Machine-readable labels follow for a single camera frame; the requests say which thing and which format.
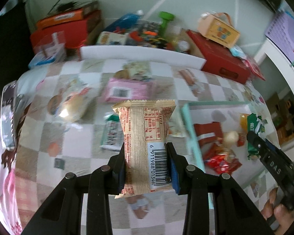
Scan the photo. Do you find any green white milk snack pack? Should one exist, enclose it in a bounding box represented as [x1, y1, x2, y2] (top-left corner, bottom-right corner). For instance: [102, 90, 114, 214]
[246, 113, 268, 160]

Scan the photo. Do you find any round cream mochi cake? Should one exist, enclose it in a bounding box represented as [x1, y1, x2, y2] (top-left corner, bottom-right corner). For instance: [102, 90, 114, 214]
[222, 130, 240, 147]

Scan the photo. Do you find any yellow orange snack bag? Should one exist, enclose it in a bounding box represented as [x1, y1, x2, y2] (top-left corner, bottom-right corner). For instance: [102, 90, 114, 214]
[240, 113, 249, 134]

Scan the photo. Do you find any red rice cracker bag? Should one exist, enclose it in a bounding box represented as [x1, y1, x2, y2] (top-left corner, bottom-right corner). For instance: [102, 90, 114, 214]
[203, 143, 242, 175]

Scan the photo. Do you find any red white-striped snack pack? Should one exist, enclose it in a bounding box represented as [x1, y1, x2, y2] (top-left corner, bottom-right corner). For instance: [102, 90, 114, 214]
[193, 121, 224, 147]

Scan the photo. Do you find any green white korean snack bag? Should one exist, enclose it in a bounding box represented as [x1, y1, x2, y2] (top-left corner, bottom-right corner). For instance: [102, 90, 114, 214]
[100, 112, 124, 152]

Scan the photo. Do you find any white orange cookie packet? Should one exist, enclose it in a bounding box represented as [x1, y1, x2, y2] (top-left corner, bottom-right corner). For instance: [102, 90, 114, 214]
[168, 107, 186, 137]

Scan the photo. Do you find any clear bag bread bun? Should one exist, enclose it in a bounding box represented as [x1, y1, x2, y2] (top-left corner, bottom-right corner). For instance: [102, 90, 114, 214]
[56, 78, 93, 124]

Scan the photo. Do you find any beige orange barcode snack pack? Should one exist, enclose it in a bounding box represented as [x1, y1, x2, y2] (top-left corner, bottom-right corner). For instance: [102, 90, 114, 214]
[112, 100, 176, 198]

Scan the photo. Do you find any pink barcode snack pack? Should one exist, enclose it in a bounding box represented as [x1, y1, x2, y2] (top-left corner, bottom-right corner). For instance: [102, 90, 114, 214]
[102, 78, 156, 103]

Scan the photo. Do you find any person's right hand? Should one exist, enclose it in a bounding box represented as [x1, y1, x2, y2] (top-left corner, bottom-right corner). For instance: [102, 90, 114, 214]
[261, 188, 294, 235]

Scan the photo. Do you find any small red candy packet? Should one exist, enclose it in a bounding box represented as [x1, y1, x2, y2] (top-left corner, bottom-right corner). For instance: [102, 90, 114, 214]
[237, 133, 246, 147]

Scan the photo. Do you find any white teal-rimmed tray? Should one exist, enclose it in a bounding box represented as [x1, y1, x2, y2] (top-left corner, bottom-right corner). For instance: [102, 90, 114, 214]
[180, 101, 283, 211]

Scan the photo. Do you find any red patterned flat pouch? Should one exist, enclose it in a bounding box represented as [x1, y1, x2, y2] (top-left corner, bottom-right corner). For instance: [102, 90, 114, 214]
[243, 56, 266, 81]

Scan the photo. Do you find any checkered patterned tablecloth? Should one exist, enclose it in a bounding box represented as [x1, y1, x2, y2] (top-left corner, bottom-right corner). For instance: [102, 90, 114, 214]
[0, 58, 283, 235]

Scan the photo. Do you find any white shelf unit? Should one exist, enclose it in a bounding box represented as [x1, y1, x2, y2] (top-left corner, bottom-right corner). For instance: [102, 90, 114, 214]
[254, 38, 294, 94]

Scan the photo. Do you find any large red gift box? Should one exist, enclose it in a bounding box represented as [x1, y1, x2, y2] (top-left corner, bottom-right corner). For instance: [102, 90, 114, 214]
[186, 30, 251, 84]

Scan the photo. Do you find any blue wet wipes pack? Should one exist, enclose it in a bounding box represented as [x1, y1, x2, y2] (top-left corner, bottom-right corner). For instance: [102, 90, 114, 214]
[229, 45, 247, 60]

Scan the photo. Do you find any purple perforated basket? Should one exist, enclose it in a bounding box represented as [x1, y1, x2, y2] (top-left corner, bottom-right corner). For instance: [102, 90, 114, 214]
[265, 12, 294, 62]

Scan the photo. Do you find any smartphone on stand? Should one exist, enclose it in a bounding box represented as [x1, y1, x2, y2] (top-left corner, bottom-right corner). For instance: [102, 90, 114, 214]
[0, 81, 17, 152]

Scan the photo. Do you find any yellow children's day carry box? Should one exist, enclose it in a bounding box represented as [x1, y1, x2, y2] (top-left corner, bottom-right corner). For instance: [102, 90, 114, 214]
[198, 12, 240, 49]

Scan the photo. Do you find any round clear lidded jar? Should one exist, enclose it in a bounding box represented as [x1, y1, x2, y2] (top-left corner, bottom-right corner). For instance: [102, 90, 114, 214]
[177, 40, 191, 53]

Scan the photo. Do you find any clear plastic box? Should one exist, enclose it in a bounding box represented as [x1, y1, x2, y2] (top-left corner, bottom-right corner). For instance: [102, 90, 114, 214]
[34, 31, 66, 66]

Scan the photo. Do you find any white foam board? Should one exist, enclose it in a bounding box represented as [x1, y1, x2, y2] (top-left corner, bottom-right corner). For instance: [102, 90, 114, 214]
[80, 45, 206, 70]

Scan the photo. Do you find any green dumbbell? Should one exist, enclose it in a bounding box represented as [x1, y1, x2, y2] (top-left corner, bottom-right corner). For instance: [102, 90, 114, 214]
[159, 11, 175, 37]

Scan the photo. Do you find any colourful toy pile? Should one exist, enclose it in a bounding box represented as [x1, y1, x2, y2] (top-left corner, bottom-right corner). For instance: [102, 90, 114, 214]
[127, 21, 174, 51]

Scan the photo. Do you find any red box at left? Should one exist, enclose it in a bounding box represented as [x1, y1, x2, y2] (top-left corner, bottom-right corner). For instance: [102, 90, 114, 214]
[31, 10, 101, 48]

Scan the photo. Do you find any white card game box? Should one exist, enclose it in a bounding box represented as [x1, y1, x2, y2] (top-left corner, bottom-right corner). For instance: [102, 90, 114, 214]
[96, 31, 128, 46]

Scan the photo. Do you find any blue liquid plastic bottle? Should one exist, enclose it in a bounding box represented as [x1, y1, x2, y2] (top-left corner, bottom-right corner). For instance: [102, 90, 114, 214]
[104, 10, 144, 32]

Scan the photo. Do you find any orange flat box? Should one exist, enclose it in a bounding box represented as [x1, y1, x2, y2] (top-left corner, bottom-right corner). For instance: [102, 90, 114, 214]
[36, 1, 99, 29]

